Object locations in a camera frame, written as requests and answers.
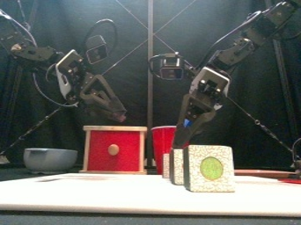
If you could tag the thin toy sushi roll slice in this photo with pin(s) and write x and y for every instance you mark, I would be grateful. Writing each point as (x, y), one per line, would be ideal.
(176, 167)
(166, 165)

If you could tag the large toy sushi roll piece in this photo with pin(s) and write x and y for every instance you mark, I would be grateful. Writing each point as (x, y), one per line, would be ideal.
(208, 168)

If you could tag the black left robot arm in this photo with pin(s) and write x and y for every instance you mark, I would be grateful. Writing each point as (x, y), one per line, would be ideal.
(29, 51)

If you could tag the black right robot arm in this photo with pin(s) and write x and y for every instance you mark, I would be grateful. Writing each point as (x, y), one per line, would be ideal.
(250, 32)

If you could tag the brown wooden plate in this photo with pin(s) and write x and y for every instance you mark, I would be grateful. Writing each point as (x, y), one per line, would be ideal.
(262, 172)

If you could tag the white cutting board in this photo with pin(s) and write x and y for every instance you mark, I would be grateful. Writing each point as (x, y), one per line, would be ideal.
(117, 193)

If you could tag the red plastic cup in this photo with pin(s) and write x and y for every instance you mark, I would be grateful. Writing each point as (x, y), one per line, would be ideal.
(162, 146)

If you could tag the red wooden drawer box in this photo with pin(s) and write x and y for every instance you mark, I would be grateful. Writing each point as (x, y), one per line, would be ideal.
(113, 149)

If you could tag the diagonal metal brace rod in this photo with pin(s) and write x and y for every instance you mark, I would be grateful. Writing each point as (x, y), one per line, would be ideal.
(33, 129)
(258, 123)

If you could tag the grey bowl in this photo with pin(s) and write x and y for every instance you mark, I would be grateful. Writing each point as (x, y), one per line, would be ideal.
(49, 159)

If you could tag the red flat object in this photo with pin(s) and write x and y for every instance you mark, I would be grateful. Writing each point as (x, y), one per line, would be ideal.
(291, 181)

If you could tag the vertical metal frame pole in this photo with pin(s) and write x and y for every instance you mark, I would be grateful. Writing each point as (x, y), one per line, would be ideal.
(150, 102)

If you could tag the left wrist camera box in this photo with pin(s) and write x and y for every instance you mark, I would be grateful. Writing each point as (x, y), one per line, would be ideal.
(96, 49)

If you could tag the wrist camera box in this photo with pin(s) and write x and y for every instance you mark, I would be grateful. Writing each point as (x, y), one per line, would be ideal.
(96, 49)
(170, 68)

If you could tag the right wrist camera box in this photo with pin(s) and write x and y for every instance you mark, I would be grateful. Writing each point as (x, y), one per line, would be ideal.
(170, 68)

